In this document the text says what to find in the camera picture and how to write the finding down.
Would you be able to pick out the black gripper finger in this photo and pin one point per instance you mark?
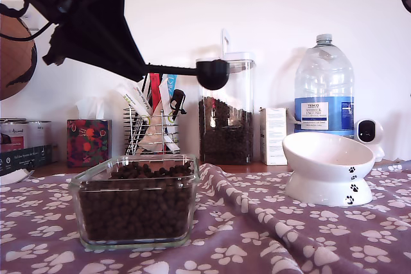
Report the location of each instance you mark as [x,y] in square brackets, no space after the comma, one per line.
[118,30]
[83,49]

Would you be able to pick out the black measuring spoon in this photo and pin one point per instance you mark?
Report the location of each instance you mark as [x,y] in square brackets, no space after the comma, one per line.
[213,75]

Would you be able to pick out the square glass food container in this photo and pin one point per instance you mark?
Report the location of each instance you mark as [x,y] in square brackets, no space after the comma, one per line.
[135,244]

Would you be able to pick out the brown cat food kibble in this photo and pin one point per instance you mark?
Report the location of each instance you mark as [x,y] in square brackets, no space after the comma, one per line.
[226,145]
[135,210]

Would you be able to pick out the white paw print cat bowl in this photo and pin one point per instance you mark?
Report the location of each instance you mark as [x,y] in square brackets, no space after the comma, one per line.
[322,171]

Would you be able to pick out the thin black stick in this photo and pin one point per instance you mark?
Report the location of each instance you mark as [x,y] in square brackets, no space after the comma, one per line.
[144,83]

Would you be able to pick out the white tissue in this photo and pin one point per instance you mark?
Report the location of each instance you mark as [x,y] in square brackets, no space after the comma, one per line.
[90,108]

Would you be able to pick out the brown round globe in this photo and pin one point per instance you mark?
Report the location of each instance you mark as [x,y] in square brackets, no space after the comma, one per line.
[16,68]

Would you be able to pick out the red sachet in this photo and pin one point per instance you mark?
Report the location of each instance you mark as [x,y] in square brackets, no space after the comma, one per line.
[156,92]

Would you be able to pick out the blue sachet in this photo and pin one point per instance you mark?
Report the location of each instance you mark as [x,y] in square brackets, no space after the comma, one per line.
[172,83]

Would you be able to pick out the white sachet green print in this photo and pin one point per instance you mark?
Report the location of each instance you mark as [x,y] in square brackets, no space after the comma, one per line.
[135,107]

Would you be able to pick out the narrow white sachet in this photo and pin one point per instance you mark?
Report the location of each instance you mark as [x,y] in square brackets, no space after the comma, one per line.
[164,97]

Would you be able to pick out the black clip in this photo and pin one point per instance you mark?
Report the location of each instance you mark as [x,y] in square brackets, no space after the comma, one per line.
[178,97]

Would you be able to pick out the plain silver tin can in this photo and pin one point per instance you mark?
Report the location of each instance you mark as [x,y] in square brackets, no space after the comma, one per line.
[40,133]

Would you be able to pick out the floral tissue box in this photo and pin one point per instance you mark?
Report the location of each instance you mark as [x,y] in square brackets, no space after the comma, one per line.
[87,149]

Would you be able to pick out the silver tin can red label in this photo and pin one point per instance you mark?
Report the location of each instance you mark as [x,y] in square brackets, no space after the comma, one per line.
[13,136]

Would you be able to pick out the dark green box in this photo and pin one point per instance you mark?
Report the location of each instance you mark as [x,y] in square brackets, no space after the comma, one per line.
[25,158]

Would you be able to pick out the tall clear white-lidded storage jar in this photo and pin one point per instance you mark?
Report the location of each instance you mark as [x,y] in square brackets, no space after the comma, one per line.
[239,91]

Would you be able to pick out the small white carton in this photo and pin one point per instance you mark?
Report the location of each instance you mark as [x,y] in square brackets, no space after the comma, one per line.
[274,139]

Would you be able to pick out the large clear water bottle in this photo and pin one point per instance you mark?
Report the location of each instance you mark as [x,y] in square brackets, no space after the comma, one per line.
[322,72]

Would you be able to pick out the purple paw print cloth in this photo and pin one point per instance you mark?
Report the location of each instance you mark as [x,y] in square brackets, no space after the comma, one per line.
[321,238]

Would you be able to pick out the white wall switch plate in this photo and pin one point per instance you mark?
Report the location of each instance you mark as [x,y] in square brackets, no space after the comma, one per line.
[33,19]

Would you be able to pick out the small white round camera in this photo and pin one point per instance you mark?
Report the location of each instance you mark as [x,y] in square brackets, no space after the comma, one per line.
[378,133]

